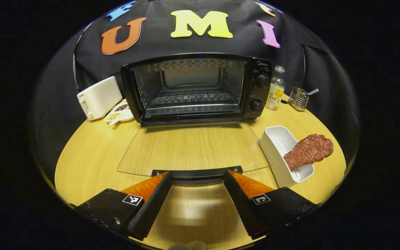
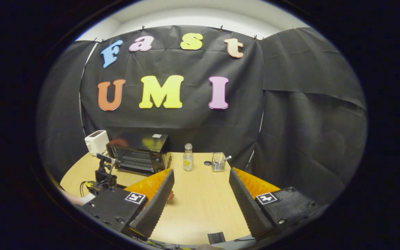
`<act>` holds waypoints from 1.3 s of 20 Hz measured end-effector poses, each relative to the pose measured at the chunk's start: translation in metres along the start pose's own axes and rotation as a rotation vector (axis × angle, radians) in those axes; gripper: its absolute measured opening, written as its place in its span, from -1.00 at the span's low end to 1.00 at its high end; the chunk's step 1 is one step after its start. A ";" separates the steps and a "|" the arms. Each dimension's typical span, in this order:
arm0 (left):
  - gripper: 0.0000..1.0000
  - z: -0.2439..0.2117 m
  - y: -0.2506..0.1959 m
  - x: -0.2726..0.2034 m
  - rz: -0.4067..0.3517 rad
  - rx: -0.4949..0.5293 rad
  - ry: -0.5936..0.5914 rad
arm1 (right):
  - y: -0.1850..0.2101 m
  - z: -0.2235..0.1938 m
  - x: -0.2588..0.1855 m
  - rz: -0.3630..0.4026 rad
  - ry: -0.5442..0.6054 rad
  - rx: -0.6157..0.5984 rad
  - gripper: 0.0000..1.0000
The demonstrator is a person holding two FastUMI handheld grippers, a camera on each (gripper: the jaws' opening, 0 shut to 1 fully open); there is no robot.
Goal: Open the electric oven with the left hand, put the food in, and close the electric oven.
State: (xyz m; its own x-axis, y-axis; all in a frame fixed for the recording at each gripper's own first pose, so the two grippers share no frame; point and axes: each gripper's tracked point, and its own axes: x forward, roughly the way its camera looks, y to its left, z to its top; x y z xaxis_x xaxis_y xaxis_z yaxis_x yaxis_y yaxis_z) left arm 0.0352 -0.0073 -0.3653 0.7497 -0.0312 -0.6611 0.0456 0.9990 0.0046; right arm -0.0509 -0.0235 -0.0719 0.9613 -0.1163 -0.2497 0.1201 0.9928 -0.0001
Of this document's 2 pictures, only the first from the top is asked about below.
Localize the white divided dish of grains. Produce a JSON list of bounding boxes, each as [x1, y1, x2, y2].
[[104, 99, 135, 125]]

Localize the clear bottle with yellow label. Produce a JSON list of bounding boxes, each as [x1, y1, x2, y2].
[[265, 66, 286, 111]]

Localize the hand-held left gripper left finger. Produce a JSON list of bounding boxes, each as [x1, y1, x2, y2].
[[77, 171, 173, 241]]

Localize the white toaster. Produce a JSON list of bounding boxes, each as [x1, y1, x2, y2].
[[77, 76, 123, 121]]

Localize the black electric oven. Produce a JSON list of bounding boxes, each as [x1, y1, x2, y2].
[[117, 53, 273, 186]]

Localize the brown meat piece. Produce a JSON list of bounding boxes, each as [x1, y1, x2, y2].
[[283, 134, 334, 170]]

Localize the metal wire basket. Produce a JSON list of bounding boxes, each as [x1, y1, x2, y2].
[[288, 86, 310, 111]]

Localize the white rectangular tray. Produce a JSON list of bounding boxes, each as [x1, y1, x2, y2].
[[259, 126, 315, 188]]

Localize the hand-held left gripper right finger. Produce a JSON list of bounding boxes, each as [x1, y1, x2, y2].
[[224, 169, 318, 241]]

